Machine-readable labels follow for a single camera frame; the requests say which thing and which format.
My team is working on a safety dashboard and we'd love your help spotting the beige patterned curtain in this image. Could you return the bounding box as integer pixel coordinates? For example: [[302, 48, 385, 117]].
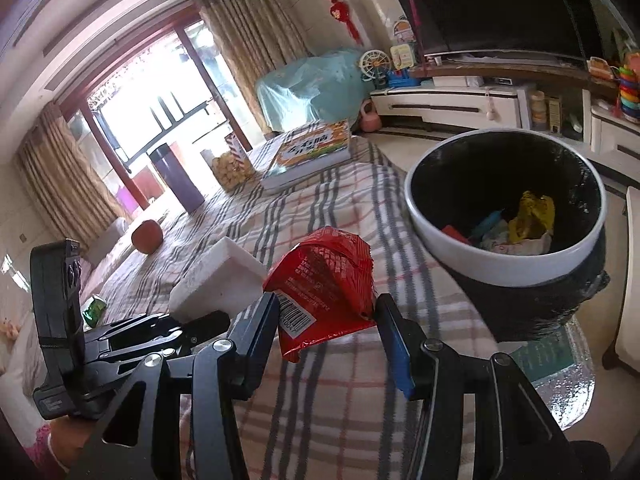
[[192, 0, 313, 143], [15, 102, 131, 246]]

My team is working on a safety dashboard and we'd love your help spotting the white and brown television cabinet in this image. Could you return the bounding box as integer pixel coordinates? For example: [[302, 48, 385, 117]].
[[370, 55, 640, 181]]

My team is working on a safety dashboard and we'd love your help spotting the white chair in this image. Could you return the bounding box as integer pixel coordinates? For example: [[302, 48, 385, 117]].
[[602, 185, 640, 376]]

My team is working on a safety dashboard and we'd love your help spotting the colourful stacking ring toy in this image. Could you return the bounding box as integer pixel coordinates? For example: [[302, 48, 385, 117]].
[[617, 52, 640, 123]]

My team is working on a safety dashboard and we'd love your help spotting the white ferris wheel toy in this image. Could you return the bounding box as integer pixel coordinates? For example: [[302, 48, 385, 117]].
[[358, 49, 392, 86]]

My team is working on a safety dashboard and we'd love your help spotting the yellow wrapper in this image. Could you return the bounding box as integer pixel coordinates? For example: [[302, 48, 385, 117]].
[[507, 191, 556, 243]]

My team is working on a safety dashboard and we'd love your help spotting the black television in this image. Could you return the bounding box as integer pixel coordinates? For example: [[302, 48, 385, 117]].
[[382, 0, 603, 61]]

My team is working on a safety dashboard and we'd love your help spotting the silver foil mat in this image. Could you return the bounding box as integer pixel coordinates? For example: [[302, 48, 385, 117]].
[[510, 320, 596, 431]]

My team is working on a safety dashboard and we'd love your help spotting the red snack bag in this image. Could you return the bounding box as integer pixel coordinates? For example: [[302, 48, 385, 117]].
[[262, 226, 376, 363]]

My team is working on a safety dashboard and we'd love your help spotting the white plastic bag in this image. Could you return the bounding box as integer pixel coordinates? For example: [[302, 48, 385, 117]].
[[479, 220, 553, 256]]

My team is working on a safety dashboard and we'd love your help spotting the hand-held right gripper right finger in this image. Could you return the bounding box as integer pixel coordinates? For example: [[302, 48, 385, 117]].
[[375, 294, 581, 480]]

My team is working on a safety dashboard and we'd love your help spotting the pale yellow toy box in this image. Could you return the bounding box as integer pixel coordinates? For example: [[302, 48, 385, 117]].
[[390, 42, 415, 68]]

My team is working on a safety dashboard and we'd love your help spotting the blue wrapper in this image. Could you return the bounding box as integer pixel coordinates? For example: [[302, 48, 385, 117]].
[[470, 211, 502, 238]]

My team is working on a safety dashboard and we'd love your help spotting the clear cookie jar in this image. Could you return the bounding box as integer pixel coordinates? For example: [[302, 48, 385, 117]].
[[201, 132, 256, 191]]

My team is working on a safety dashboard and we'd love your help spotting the teal plastic cover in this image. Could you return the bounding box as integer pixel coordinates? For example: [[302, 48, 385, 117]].
[[256, 47, 373, 133]]

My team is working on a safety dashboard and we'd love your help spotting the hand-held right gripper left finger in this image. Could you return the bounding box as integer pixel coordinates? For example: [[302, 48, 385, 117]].
[[65, 291, 281, 480]]

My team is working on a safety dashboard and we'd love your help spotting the white foam block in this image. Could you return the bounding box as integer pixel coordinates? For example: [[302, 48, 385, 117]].
[[168, 236, 268, 318]]

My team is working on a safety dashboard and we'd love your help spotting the green can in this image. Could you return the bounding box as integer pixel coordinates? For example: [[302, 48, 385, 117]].
[[82, 296, 108, 326]]

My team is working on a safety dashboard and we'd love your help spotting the blue toy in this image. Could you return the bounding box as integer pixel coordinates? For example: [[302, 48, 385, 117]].
[[385, 67, 421, 88]]

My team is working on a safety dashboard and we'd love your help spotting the red hanging ornament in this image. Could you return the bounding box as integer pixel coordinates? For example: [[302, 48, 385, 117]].
[[304, 0, 363, 43]]

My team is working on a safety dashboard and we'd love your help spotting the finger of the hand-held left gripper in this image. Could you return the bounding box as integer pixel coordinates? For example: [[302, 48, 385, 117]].
[[82, 310, 232, 361]]

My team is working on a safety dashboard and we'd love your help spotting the pink kettlebell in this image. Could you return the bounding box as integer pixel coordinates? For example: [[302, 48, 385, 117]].
[[359, 100, 383, 133]]

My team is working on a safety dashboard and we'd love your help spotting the person's left forearm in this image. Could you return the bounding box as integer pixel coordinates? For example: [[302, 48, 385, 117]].
[[22, 417, 103, 476]]

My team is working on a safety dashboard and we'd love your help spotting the red and white carton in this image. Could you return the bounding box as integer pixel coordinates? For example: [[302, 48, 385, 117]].
[[441, 225, 472, 246]]

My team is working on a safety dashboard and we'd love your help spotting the purple drink bottle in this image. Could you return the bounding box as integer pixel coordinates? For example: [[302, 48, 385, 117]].
[[147, 144, 206, 213]]

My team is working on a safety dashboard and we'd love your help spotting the red apple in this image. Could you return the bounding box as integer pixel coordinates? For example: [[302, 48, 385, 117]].
[[131, 219, 163, 255]]

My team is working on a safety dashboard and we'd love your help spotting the white bin with black liner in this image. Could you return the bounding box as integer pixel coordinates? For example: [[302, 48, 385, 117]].
[[404, 129, 611, 343]]

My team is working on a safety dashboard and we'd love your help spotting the colourful thick book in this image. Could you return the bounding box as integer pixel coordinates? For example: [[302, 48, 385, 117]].
[[261, 120, 352, 191]]

